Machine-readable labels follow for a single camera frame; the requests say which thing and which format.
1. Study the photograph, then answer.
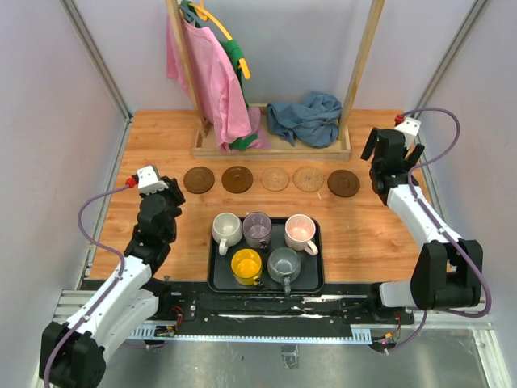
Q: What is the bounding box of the light woven coaster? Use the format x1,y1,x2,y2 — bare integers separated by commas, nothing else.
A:
261,167,290,192

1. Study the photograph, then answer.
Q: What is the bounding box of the wooden clothes rack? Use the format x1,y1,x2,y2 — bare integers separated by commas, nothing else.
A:
166,1,384,161

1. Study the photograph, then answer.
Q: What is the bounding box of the yellow glass mug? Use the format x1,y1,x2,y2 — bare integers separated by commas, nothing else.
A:
230,248,263,287

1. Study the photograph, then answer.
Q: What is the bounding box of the woven rattan coaster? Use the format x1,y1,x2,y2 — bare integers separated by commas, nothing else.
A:
292,166,325,192

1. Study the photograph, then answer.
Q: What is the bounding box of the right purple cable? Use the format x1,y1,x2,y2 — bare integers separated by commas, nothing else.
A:
379,106,493,356

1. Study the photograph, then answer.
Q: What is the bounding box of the dark wooden coaster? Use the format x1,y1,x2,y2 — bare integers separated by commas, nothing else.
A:
327,170,360,198
183,167,215,194

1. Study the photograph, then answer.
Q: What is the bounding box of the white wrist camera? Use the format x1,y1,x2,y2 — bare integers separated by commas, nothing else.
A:
394,117,421,149
137,165,165,196

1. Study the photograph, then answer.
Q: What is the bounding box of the green hanger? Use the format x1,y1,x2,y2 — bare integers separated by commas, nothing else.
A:
179,1,206,27

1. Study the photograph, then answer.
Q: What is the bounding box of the brown glass coaster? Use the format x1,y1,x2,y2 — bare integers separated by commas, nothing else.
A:
221,166,254,194

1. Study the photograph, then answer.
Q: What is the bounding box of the grey glass mug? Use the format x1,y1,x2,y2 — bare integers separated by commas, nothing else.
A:
267,247,301,295

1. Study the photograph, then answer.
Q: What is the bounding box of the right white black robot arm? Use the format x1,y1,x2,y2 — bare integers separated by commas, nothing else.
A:
361,128,483,323

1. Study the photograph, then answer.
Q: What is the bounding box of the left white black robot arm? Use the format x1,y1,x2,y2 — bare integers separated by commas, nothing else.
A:
39,166,185,387

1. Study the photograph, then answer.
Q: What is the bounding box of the green shirt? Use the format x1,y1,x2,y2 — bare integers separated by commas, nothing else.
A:
179,1,260,152

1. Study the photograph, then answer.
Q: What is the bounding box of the yellow hanger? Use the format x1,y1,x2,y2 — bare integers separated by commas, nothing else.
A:
190,1,251,80

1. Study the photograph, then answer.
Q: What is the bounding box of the purple glass mug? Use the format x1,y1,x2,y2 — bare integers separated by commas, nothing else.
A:
242,212,272,253

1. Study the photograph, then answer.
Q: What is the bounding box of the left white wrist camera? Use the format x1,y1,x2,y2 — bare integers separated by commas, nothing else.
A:
137,165,165,196

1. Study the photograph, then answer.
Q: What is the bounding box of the pink shirt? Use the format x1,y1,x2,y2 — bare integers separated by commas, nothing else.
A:
183,20,271,152

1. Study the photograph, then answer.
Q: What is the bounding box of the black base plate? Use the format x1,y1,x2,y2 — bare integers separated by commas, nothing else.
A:
150,281,411,324

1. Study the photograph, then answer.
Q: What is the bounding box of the pink ceramic mug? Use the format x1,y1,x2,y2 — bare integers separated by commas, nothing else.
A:
284,214,319,255

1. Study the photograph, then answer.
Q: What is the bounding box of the blue crumpled cloth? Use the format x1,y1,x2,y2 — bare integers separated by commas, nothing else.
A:
266,91,343,149

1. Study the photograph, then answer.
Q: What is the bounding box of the white ceramic mug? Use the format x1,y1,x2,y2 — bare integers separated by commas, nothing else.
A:
212,213,242,255

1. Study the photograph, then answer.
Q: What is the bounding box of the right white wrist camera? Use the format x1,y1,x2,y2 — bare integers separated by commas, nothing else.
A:
394,117,421,149

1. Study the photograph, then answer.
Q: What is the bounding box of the aluminium front rail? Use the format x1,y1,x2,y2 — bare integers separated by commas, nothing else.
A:
52,289,494,344

